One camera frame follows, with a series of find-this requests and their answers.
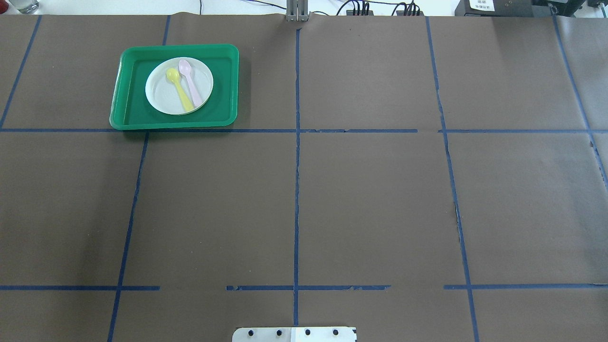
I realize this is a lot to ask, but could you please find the pink plastic spoon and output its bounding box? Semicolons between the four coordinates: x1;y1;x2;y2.
178;59;203;107

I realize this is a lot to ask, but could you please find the white round plate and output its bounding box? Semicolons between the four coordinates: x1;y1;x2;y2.
145;57;214;115

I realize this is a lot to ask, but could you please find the yellow plastic spoon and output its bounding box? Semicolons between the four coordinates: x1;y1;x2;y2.
166;67;195;113

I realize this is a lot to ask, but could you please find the far black orange connector block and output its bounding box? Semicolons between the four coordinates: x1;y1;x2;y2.
336;0;373;17

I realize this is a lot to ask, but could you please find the black orange connector block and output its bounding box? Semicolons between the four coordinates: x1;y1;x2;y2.
391;0;424;17
336;0;373;17

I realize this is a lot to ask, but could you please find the white central pillar with base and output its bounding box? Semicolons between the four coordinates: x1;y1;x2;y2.
232;326;358;342

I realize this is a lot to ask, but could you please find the green plastic tray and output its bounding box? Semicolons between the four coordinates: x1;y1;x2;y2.
109;44;239;130

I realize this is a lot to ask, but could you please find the near black orange connector block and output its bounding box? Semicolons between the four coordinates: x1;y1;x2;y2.
391;0;424;17

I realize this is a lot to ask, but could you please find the black desktop box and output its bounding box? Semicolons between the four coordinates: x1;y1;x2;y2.
454;0;552;18

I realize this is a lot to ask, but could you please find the clear water bottle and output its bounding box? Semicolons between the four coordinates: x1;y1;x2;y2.
7;0;40;14

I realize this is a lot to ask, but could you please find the aluminium frame post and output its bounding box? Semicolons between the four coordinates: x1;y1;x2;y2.
286;0;310;22

